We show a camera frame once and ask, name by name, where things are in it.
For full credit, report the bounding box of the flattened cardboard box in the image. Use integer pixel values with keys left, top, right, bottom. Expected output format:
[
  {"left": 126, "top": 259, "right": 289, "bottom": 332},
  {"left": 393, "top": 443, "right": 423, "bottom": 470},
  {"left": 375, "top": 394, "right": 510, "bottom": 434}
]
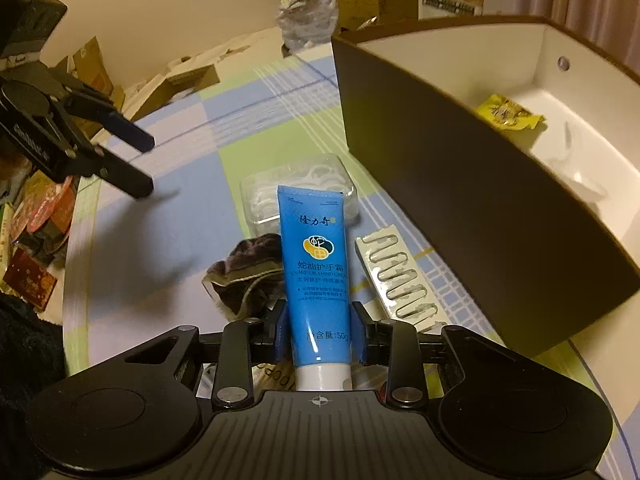
[{"left": 125, "top": 62, "right": 221, "bottom": 116}]

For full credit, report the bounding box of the checked tablecloth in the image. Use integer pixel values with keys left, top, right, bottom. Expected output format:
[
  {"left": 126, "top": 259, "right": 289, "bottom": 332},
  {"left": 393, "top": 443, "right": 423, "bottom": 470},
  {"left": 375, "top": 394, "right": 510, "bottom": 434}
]
[{"left": 62, "top": 50, "right": 640, "bottom": 480}]

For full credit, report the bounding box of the yellow snack packet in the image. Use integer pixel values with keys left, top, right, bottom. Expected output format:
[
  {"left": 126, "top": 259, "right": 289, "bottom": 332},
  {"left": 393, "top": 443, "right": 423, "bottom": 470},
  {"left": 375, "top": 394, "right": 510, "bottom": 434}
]
[{"left": 475, "top": 95, "right": 547, "bottom": 132}]

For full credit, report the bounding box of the crumpled clear plastic bag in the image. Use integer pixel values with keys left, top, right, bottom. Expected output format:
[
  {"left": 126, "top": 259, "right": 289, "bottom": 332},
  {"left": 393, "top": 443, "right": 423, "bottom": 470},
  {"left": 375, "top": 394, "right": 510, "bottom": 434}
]
[{"left": 276, "top": 0, "right": 342, "bottom": 56}]

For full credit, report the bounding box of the blue hand cream tube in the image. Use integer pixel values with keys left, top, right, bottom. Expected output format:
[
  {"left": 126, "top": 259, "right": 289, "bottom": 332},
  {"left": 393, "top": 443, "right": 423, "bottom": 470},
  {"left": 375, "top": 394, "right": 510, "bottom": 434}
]
[{"left": 276, "top": 184, "right": 358, "bottom": 392}]

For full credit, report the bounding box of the pile of colourful packets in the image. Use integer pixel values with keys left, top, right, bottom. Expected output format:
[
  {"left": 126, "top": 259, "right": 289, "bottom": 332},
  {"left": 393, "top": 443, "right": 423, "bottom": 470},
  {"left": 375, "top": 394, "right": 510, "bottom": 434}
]
[{"left": 0, "top": 157, "right": 77, "bottom": 311}]

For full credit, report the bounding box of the brown box with white inside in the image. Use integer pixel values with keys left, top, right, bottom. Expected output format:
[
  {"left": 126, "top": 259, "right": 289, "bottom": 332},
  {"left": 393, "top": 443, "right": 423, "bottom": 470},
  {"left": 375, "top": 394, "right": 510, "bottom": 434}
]
[{"left": 331, "top": 15, "right": 640, "bottom": 352}]

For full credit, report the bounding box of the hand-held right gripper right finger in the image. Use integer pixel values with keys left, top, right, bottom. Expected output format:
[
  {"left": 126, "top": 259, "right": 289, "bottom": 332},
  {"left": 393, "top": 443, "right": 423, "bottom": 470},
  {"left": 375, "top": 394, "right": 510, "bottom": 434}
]
[{"left": 352, "top": 301, "right": 521, "bottom": 411}]

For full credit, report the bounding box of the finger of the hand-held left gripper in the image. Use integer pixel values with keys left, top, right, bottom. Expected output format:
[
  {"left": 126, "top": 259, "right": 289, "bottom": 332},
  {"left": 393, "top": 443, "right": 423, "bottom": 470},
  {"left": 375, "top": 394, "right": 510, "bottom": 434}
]
[
  {"left": 47, "top": 79, "right": 156, "bottom": 154},
  {"left": 75, "top": 144, "right": 154, "bottom": 200}
]

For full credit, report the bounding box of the white printed carton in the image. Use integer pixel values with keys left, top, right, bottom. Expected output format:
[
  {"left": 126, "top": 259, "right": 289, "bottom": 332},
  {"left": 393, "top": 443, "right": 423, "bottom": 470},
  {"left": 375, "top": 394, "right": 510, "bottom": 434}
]
[{"left": 419, "top": 0, "right": 484, "bottom": 19}]

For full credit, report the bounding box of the folded cardboard sheet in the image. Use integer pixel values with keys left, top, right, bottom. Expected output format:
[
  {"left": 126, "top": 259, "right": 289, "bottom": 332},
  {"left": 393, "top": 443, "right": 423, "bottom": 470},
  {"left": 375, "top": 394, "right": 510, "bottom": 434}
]
[{"left": 54, "top": 36, "right": 126, "bottom": 111}]

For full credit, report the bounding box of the dark fleece clothing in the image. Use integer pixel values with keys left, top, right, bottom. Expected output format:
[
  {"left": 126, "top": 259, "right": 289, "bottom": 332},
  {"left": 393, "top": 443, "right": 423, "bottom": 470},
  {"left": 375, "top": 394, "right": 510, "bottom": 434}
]
[{"left": 0, "top": 292, "right": 68, "bottom": 480}]

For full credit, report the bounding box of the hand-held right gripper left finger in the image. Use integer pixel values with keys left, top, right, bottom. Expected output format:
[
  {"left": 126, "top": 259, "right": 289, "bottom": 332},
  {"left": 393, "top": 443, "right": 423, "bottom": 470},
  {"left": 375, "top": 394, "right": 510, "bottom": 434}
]
[{"left": 122, "top": 300, "right": 290, "bottom": 408}]

